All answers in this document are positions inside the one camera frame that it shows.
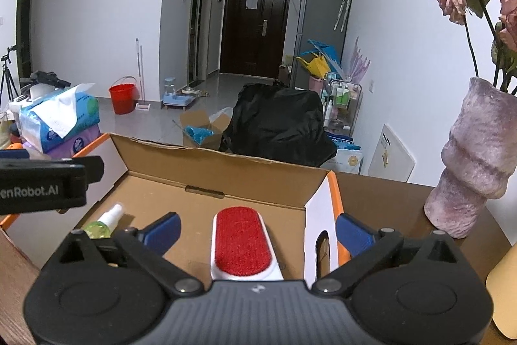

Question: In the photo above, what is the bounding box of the green spray bottle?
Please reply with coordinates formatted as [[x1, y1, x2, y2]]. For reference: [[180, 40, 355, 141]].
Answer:
[[83, 203, 124, 239]]

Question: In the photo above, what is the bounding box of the red white lint brush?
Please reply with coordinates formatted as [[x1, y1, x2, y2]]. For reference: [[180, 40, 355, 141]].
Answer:
[[209, 207, 283, 281]]

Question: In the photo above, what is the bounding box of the purple tissue pack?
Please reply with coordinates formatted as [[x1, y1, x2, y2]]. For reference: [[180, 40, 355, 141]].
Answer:
[[22, 124, 101, 159]]

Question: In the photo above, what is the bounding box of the red cardboard box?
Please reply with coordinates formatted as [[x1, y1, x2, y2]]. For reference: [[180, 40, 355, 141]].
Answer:
[[1, 134, 350, 283]]

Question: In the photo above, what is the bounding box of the blue tissue pack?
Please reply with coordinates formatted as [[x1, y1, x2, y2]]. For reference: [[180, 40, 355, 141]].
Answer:
[[18, 83, 100, 153]]

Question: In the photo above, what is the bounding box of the red bucket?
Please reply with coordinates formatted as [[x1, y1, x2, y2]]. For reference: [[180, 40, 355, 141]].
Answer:
[[109, 76, 138, 115]]

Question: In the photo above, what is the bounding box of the white flat board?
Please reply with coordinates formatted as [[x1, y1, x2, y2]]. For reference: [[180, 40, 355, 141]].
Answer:
[[367, 124, 415, 182]]

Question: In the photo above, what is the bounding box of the black headset on container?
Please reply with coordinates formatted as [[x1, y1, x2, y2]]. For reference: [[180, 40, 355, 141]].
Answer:
[[20, 71, 71, 89]]

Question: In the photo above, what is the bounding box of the pet water feeder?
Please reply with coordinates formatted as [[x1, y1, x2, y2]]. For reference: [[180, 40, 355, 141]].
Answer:
[[160, 77, 197, 110]]

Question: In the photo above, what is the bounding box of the small cardboard box on floor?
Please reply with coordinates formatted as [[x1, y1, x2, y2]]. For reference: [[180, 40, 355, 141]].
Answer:
[[180, 109, 231, 151]]

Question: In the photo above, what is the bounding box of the black bag on floor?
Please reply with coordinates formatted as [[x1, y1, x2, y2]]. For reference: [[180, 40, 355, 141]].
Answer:
[[219, 81, 337, 167]]

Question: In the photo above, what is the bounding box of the pink ceramic vase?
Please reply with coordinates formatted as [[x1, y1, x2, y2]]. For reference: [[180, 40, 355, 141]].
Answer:
[[423, 77, 516, 239]]

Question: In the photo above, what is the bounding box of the cream thermos jug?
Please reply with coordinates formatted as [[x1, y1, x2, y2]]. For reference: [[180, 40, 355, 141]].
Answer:
[[485, 245, 517, 340]]

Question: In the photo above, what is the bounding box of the dark entrance door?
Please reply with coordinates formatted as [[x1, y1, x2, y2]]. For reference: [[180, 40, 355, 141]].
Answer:
[[220, 0, 289, 79]]

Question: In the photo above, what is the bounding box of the grey refrigerator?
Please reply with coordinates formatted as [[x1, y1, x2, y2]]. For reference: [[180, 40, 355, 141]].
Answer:
[[290, 0, 351, 89]]

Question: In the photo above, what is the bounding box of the camera tripod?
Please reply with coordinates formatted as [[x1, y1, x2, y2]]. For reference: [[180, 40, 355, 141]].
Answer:
[[1, 45, 19, 102]]

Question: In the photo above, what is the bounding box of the wire storage trolley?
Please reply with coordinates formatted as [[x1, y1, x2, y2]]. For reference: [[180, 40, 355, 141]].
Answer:
[[320, 73, 362, 137]]

